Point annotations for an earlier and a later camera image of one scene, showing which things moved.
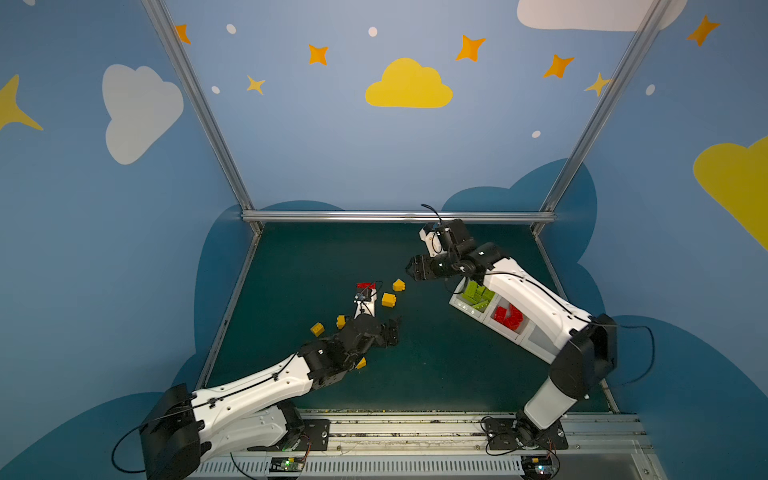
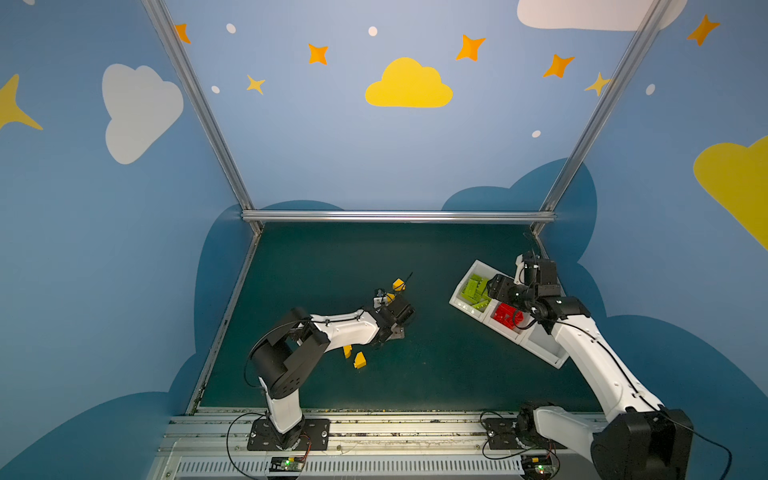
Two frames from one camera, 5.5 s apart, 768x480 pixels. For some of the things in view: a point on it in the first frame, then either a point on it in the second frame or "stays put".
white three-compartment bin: [480, 302] stays put
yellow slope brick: [398, 285] stays put
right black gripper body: [429, 266] to [501, 287]
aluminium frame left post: [202, 107] stays put
